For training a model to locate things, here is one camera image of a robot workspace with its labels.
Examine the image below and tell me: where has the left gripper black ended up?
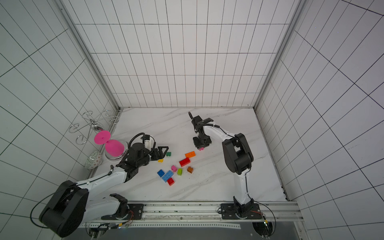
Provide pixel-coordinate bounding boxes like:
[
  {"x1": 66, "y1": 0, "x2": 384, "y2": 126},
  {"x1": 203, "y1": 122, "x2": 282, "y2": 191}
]
[{"x1": 137, "y1": 146, "x2": 169, "y2": 167}]

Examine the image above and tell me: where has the orange lego brick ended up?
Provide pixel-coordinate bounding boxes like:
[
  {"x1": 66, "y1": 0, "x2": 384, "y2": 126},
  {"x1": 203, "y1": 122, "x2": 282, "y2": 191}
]
[{"x1": 185, "y1": 151, "x2": 196, "y2": 158}]

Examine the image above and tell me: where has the long red lego brick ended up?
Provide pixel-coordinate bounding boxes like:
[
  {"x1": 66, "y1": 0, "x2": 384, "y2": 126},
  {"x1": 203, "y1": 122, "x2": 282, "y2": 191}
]
[{"x1": 179, "y1": 158, "x2": 191, "y2": 167}]

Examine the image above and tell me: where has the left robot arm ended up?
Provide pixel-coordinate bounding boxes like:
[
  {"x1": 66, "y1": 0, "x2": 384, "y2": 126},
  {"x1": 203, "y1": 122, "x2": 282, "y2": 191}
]
[{"x1": 39, "y1": 143, "x2": 169, "y2": 238}]

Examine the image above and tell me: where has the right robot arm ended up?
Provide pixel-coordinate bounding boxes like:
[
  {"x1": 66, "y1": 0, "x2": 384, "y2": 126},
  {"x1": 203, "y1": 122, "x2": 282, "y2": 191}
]
[{"x1": 188, "y1": 112, "x2": 254, "y2": 219}]

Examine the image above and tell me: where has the dark blue lego brick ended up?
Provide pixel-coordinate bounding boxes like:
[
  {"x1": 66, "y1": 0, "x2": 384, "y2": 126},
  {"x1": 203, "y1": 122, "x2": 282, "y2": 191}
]
[{"x1": 157, "y1": 170, "x2": 165, "y2": 178}]

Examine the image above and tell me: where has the small pink lego brick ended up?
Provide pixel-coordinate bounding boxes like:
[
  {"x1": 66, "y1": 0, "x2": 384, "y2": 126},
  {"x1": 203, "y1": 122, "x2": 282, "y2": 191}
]
[{"x1": 171, "y1": 165, "x2": 178, "y2": 172}]

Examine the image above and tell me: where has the light blue lego brick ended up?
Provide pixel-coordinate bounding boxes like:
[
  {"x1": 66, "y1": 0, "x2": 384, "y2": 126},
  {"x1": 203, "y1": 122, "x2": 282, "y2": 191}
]
[{"x1": 162, "y1": 170, "x2": 174, "y2": 182}]

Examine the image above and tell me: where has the small red lego brick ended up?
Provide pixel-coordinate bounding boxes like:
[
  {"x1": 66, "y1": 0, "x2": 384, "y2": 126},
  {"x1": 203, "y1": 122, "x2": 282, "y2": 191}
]
[{"x1": 167, "y1": 178, "x2": 175, "y2": 186}]

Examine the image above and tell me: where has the patterned white mug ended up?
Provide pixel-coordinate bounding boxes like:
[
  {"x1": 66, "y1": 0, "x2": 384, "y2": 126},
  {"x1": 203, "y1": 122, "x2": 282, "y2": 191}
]
[{"x1": 85, "y1": 151, "x2": 103, "y2": 170}]

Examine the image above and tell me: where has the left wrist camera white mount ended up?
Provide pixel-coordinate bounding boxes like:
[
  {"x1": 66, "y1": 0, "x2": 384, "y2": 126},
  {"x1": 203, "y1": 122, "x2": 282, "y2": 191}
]
[{"x1": 142, "y1": 135, "x2": 152, "y2": 150}]

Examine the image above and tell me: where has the aluminium mounting rail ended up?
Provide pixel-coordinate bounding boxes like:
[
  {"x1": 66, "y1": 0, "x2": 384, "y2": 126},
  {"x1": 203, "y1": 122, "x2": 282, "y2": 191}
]
[{"x1": 80, "y1": 200, "x2": 304, "y2": 224}]

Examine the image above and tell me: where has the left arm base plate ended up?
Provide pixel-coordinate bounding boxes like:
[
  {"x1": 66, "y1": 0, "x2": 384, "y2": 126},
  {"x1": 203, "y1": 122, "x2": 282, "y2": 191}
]
[{"x1": 101, "y1": 204, "x2": 144, "y2": 222}]

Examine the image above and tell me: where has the silver wire cup rack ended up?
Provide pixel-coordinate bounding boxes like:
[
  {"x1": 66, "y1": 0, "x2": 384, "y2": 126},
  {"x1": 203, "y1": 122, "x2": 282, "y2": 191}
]
[{"x1": 68, "y1": 110, "x2": 120, "y2": 146}]

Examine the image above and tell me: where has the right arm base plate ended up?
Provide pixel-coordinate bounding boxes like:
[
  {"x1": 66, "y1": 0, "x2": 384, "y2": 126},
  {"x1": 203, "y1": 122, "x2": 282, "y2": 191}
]
[{"x1": 217, "y1": 204, "x2": 263, "y2": 220}]

